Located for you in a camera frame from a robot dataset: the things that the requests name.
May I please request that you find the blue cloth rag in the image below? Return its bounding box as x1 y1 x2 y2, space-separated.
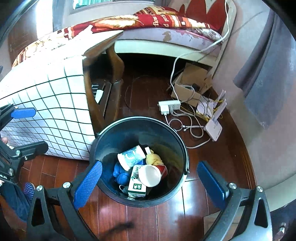
113 162 131 186

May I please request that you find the green carton box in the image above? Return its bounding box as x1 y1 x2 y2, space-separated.
127 165 147 198

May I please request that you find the blue patterned paper cup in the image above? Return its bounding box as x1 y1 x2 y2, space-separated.
117 145 146 171

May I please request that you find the red paper cup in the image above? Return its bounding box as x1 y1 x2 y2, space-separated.
138 165 168 187

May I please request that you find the yellow cloth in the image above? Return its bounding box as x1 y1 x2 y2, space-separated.
146 150 165 166

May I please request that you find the black trash bin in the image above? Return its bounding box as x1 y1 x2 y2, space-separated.
89 116 189 207

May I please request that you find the person's left hand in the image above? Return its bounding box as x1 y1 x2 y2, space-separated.
1 137 13 149

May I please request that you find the white grid tablecloth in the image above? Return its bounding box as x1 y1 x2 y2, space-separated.
1 30 121 160

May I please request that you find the white wifi router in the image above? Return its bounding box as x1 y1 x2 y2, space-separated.
204 90 227 142

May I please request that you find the white power strip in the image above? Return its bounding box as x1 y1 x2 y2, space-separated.
158 100 181 115

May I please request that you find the cardboard box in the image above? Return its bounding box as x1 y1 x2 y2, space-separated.
171 63 212 108

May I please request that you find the blue grey curtain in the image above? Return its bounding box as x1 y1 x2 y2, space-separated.
233 11 295 129

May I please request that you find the grey bed mattress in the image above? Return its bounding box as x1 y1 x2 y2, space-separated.
118 28 215 50

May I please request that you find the red yellow bed blanket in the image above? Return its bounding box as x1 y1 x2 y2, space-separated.
12 5 222 67

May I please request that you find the red heart headboard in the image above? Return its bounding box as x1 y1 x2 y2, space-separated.
179 0 229 34

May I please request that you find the wooden table frame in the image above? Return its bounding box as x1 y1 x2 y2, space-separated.
82 44 125 133

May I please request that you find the white flat cable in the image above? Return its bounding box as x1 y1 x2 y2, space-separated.
169 0 231 103

